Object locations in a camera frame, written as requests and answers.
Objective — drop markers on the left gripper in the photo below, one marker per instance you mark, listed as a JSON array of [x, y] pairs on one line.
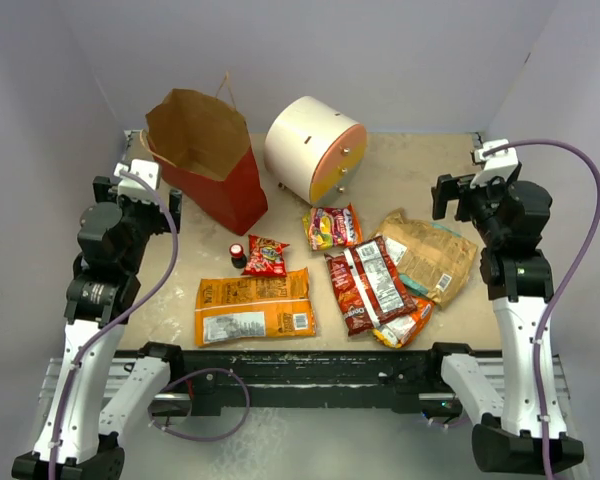
[[161, 223]]

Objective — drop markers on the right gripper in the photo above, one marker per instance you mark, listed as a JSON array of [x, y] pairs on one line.
[[450, 187]]

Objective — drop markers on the red brown paper bag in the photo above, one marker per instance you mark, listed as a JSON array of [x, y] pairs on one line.
[[204, 148]]

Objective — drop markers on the teal snack packet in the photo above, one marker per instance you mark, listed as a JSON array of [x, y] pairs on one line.
[[413, 285]]

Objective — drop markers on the small red chip bag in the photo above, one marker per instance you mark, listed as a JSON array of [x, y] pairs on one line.
[[265, 258]]

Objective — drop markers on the Fox's fruit candy bag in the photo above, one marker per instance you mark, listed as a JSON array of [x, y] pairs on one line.
[[328, 227]]

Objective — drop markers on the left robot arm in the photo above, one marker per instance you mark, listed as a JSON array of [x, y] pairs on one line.
[[84, 434]]

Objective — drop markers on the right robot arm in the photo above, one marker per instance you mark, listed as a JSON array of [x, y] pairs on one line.
[[521, 429]]

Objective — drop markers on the tan paper snack bag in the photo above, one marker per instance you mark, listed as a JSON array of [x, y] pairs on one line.
[[432, 255]]

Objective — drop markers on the red Doritos bag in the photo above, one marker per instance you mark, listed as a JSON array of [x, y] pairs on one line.
[[367, 287]]

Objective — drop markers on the orange white snack bag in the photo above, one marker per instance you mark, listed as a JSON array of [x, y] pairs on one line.
[[401, 331]]

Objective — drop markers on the large orange snack bag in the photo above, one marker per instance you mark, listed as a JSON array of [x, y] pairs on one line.
[[253, 307]]

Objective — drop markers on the small dark sauce bottle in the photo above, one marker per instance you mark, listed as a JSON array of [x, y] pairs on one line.
[[238, 257]]

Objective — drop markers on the round white drawer cabinet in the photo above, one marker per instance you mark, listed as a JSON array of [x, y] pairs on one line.
[[314, 150]]

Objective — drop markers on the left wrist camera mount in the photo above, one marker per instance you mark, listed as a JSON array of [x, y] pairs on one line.
[[139, 180]]

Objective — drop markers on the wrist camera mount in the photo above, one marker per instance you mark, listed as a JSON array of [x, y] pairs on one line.
[[500, 164], [139, 180]]

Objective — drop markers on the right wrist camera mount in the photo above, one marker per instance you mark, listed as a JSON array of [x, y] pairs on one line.
[[500, 164]]

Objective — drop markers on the black front frame rail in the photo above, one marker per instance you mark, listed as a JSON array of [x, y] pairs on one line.
[[402, 381]]

